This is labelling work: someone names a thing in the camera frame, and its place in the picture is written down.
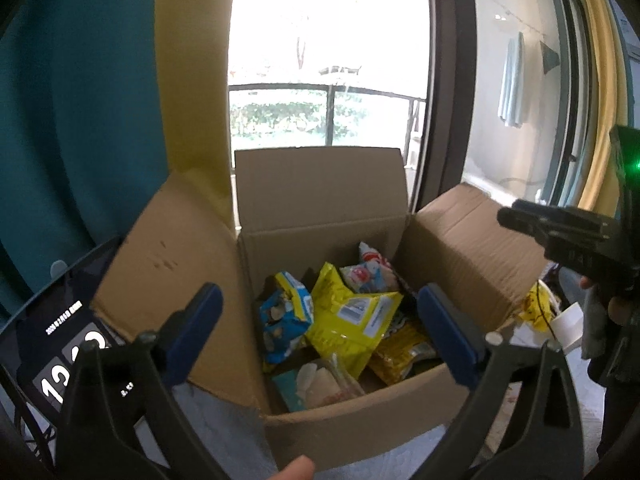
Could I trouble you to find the yellow snack packet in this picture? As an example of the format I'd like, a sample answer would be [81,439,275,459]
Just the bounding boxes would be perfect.
[305,261,405,378]

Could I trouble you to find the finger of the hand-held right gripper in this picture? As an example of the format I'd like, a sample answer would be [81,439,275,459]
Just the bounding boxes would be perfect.
[497,199,621,248]

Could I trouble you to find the black window frame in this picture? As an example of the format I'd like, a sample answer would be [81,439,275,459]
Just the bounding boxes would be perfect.
[407,0,476,216]

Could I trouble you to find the pale blue hanging garment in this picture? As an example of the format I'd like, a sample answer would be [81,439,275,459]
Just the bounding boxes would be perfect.
[498,31,526,128]

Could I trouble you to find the cardboard box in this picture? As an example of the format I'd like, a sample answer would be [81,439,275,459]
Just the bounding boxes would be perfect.
[92,146,551,473]

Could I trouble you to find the balcony railing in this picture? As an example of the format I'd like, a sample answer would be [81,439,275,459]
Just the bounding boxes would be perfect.
[229,82,426,146]

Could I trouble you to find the person's right hand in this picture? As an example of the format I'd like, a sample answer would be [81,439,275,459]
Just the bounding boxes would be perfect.
[579,276,633,328]

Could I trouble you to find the yellow curtain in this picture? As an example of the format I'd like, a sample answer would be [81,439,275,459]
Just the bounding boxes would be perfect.
[155,0,238,231]
[575,0,628,211]

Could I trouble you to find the teal curtain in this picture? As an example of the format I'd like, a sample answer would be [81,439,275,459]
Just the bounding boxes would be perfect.
[0,0,171,321]

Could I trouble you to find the dark hanging garment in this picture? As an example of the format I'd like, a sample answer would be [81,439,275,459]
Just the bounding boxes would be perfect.
[539,40,561,73]

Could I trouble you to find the tablet with clock display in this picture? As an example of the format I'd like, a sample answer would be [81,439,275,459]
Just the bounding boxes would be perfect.
[15,237,126,411]

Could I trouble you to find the white red snack packet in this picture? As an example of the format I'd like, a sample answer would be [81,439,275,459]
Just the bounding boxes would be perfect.
[340,241,401,295]

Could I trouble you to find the blue snack packet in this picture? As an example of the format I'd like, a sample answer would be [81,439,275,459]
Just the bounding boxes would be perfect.
[257,271,315,365]

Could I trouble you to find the yellow plastic bag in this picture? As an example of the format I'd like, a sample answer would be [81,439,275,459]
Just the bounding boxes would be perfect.
[515,282,561,333]

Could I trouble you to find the yellow green snack bag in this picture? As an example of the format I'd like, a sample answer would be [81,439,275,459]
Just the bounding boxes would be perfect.
[370,317,438,386]

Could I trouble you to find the clear snack packet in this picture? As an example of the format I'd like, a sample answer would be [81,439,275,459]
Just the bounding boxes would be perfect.
[320,352,366,401]

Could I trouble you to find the tablet cables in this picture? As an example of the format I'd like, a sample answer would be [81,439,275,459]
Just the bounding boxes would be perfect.
[0,360,56,461]

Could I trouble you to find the person's left hand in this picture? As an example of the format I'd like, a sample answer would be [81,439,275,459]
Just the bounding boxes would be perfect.
[272,456,316,480]

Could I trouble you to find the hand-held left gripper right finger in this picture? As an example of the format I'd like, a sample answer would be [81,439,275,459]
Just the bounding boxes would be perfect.
[415,284,586,480]

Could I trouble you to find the teal white snack packet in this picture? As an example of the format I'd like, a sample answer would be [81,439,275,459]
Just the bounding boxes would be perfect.
[272,360,331,413]

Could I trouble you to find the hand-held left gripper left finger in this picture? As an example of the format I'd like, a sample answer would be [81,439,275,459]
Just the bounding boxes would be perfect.
[52,282,226,480]

